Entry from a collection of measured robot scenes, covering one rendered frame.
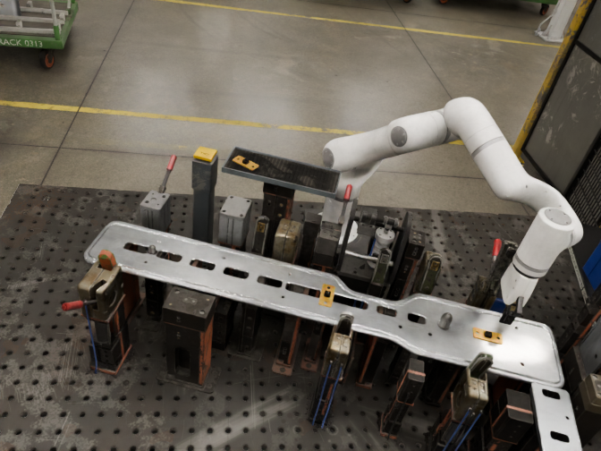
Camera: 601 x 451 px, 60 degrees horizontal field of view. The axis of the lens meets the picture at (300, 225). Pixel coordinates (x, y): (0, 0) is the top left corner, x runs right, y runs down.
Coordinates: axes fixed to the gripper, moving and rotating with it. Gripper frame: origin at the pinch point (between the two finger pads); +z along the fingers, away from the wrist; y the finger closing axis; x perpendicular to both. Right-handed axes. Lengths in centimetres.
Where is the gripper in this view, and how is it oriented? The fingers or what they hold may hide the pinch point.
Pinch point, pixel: (503, 307)
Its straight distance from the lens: 150.6
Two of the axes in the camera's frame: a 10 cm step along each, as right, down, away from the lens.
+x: 9.7, 2.4, -0.7
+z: -1.4, 7.6, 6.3
